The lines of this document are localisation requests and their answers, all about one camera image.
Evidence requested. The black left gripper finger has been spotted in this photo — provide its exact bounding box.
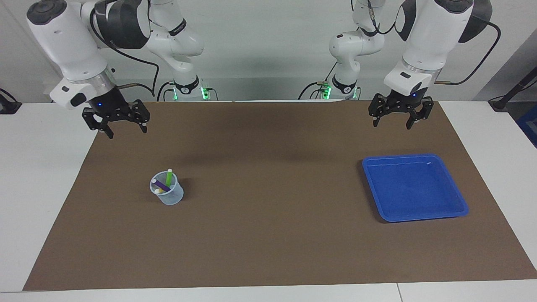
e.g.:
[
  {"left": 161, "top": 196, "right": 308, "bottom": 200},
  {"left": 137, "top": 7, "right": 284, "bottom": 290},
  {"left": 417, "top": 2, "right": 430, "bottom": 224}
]
[
  {"left": 368, "top": 93, "right": 386, "bottom": 127},
  {"left": 405, "top": 96, "right": 434, "bottom": 130}
]

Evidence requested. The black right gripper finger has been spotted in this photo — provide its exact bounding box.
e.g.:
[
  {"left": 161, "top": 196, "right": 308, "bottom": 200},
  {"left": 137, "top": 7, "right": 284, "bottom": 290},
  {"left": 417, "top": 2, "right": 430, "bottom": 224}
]
[
  {"left": 82, "top": 108, "right": 115, "bottom": 139},
  {"left": 131, "top": 99, "right": 151, "bottom": 134}
]

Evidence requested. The black stand with pole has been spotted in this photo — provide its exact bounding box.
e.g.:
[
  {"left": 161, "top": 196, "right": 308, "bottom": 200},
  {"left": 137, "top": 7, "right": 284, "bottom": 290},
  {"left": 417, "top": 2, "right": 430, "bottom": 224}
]
[{"left": 489, "top": 67, "right": 537, "bottom": 113}]

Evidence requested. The blue plastic tray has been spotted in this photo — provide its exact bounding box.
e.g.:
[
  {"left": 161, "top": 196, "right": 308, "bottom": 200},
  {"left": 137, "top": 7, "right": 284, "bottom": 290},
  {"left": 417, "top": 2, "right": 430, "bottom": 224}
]
[{"left": 362, "top": 154, "right": 469, "bottom": 223}]

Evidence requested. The black stand base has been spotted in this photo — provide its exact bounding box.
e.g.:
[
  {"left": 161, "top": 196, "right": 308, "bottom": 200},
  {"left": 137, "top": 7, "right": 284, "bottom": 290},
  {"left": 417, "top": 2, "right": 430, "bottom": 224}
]
[{"left": 0, "top": 88, "right": 22, "bottom": 115}]

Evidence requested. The clear plastic cup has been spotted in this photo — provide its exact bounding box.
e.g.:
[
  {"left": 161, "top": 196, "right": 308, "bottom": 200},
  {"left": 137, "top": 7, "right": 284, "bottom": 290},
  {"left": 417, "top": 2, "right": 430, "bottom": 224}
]
[{"left": 150, "top": 171, "right": 184, "bottom": 206}]

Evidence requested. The blue box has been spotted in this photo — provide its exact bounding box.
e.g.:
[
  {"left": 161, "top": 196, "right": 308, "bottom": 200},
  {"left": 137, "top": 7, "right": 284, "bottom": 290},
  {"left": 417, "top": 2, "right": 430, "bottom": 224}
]
[{"left": 517, "top": 114, "right": 537, "bottom": 148}]

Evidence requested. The brown paper table mat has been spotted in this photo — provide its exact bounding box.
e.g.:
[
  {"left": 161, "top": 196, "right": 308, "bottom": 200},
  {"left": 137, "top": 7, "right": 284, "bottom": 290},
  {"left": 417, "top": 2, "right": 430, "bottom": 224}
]
[{"left": 23, "top": 100, "right": 537, "bottom": 291}]

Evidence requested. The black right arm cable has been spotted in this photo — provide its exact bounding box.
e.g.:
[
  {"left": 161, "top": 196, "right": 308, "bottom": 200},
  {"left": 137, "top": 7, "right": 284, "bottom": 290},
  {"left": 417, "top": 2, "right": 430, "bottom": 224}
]
[{"left": 90, "top": 8, "right": 161, "bottom": 101}]

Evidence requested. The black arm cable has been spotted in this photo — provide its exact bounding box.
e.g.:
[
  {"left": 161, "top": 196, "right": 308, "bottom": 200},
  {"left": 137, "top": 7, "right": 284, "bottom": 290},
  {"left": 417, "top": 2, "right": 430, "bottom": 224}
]
[
  {"left": 357, "top": 0, "right": 502, "bottom": 85},
  {"left": 90, "top": 8, "right": 161, "bottom": 101}
]

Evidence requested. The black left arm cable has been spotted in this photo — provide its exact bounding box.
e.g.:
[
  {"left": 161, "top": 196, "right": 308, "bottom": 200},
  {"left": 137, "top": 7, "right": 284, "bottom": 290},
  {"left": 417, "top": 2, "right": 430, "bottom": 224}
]
[{"left": 357, "top": 0, "right": 502, "bottom": 85}]

